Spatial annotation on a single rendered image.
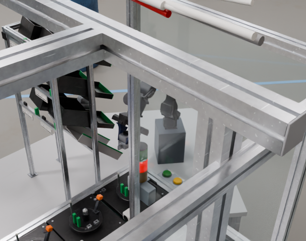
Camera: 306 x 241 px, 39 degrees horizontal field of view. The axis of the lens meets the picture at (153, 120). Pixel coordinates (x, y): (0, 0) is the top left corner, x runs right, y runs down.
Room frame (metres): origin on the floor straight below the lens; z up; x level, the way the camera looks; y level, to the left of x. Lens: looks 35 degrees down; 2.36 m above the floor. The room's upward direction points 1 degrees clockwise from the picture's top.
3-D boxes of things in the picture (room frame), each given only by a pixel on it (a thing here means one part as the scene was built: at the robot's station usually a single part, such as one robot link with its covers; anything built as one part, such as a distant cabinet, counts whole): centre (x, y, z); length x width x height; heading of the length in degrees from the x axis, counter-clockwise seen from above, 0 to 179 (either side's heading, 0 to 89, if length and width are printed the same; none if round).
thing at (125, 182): (1.41, 0.09, 0.98); 0.14 x 0.14 x 0.02
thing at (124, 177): (1.41, 0.09, 0.96); 0.24 x 0.24 x 0.02; 45
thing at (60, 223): (1.23, 0.27, 1.01); 0.24 x 0.24 x 0.13; 45
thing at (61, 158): (1.58, 0.43, 1.26); 0.36 x 0.21 x 0.80; 45
